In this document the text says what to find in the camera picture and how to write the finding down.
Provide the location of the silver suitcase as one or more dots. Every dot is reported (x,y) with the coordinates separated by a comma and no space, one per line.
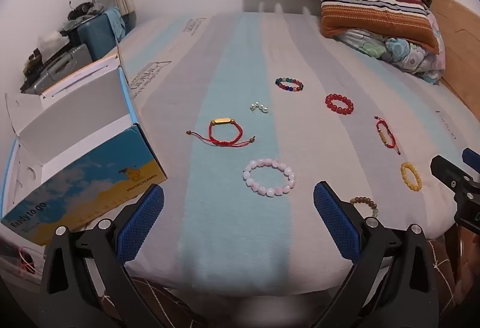
(63,65)

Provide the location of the light blue cloth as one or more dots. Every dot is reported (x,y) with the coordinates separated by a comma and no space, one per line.
(114,22)

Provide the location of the white tissue pack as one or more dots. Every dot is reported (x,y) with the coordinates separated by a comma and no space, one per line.
(50,41)

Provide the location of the floral quilt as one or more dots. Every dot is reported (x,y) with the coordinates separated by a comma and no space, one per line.
(397,50)

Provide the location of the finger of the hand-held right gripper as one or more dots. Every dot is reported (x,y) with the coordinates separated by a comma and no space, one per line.
(472,157)
(450,174)

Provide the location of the dark bag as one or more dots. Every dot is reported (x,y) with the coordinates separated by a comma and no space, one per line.
(80,9)

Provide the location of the pearl earring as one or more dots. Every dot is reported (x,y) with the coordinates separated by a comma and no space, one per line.
(255,107)
(264,109)

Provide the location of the striped red and orange pillow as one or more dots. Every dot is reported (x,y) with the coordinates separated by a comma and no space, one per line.
(375,9)

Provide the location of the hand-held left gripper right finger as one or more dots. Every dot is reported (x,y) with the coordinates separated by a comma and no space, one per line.
(333,223)

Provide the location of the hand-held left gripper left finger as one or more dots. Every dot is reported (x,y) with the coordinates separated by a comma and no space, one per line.
(140,226)

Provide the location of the blue and yellow cardboard box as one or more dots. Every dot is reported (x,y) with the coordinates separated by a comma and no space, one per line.
(93,178)

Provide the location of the striped blue and grey bedsheet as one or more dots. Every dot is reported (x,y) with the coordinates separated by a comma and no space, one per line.
(232,238)

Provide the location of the teal suitcase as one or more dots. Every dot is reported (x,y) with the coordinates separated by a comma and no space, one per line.
(93,39)

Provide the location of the wooden headboard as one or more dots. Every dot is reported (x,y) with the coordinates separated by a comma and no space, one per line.
(461,50)

